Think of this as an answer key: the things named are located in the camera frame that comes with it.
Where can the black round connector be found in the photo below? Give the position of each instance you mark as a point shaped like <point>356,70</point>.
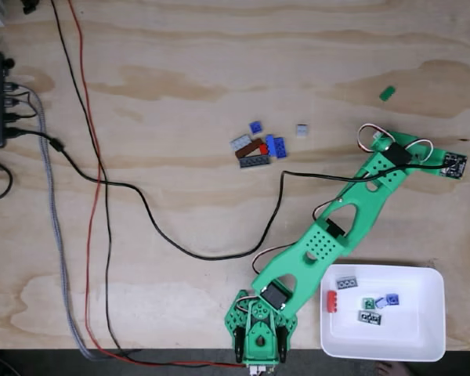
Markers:
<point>8,63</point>

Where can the green oblong lego brick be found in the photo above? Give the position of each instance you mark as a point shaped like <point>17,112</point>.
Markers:
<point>387,93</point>

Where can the camera circuit board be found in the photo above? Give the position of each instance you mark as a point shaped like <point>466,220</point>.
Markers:
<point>454,166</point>

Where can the dark grey long lego brick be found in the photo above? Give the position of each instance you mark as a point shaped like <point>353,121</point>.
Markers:
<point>254,161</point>

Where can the white plastic bin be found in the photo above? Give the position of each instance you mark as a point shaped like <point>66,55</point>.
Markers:
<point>415,337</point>

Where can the green square lego brick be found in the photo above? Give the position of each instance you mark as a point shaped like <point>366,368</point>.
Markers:
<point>367,303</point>

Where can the light grey two-by-four lego brick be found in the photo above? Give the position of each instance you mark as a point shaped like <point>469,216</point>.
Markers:
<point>240,143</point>
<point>346,284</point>

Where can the red two-by-four lego brick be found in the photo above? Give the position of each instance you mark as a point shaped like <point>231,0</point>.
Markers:
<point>332,301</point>

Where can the person's foot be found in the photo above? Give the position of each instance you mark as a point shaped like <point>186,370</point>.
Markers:
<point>389,370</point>

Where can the small red lego brick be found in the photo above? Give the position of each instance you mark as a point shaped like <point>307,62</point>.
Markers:
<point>263,148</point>

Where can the light grey square lego brick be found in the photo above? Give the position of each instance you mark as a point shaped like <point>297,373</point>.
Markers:
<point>302,130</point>

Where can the brown long lego brick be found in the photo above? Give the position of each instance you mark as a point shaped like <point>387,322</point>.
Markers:
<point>248,149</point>

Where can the small black object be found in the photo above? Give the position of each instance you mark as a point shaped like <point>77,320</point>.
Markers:
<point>30,6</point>

